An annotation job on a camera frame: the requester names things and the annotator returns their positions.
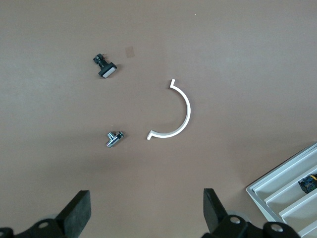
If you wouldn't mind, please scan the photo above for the white drawer cabinet housing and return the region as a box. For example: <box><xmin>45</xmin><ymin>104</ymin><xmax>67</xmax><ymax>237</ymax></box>
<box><xmin>246</xmin><ymin>141</ymin><xmax>317</xmax><ymax>238</ymax></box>

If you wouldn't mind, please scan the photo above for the white cabinet drawer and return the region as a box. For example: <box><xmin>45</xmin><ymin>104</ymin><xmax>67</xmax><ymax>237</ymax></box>
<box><xmin>265</xmin><ymin>171</ymin><xmax>317</xmax><ymax>214</ymax></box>
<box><xmin>297</xmin><ymin>218</ymin><xmax>317</xmax><ymax>238</ymax></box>
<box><xmin>253</xmin><ymin>155</ymin><xmax>317</xmax><ymax>201</ymax></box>
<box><xmin>279</xmin><ymin>190</ymin><xmax>317</xmax><ymax>233</ymax></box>

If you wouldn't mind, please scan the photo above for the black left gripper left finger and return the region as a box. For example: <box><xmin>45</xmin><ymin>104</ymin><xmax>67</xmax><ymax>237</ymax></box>
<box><xmin>17</xmin><ymin>190</ymin><xmax>92</xmax><ymax>238</ymax></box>

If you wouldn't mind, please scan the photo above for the white semicircular bracket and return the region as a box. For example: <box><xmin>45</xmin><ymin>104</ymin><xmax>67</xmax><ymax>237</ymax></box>
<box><xmin>146</xmin><ymin>78</ymin><xmax>192</xmax><ymax>141</ymax></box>

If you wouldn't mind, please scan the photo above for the green push button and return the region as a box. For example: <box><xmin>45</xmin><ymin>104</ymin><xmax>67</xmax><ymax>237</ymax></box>
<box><xmin>298</xmin><ymin>173</ymin><xmax>317</xmax><ymax>194</ymax></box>

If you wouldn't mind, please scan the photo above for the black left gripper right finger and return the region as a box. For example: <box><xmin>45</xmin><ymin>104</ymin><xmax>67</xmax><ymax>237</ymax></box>
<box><xmin>202</xmin><ymin>188</ymin><xmax>250</xmax><ymax>238</ymax></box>

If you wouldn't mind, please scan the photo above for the black button with white face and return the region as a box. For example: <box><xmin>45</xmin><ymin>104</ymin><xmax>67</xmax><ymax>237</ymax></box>
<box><xmin>93</xmin><ymin>53</ymin><xmax>117</xmax><ymax>79</ymax></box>

